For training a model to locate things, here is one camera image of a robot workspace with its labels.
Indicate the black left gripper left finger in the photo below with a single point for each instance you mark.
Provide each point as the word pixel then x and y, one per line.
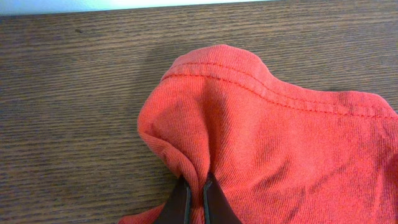
pixel 177 208

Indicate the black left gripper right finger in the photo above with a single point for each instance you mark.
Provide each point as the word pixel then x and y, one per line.
pixel 216 207

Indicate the red orange t-shirt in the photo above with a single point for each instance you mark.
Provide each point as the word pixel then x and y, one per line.
pixel 280 153

